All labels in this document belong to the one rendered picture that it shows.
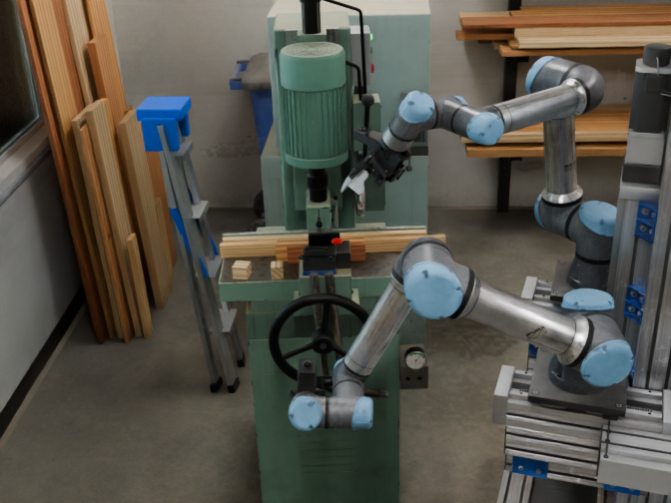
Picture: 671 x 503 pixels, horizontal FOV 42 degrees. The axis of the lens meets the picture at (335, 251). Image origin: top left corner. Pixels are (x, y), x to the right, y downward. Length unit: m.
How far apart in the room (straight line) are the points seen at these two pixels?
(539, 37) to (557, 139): 1.84
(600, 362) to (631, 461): 0.29
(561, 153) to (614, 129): 2.03
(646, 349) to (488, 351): 1.53
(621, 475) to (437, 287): 0.66
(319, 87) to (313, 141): 0.15
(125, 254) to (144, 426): 0.78
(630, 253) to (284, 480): 1.30
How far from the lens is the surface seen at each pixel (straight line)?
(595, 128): 4.54
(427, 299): 1.84
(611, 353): 1.98
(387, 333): 2.07
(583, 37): 4.34
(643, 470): 2.17
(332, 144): 2.40
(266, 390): 2.66
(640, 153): 2.21
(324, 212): 2.50
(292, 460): 2.83
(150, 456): 3.34
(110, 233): 3.80
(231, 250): 2.60
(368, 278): 2.47
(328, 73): 2.33
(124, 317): 3.94
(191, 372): 3.73
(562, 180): 2.58
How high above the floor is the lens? 2.09
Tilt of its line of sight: 27 degrees down
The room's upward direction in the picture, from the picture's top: 2 degrees counter-clockwise
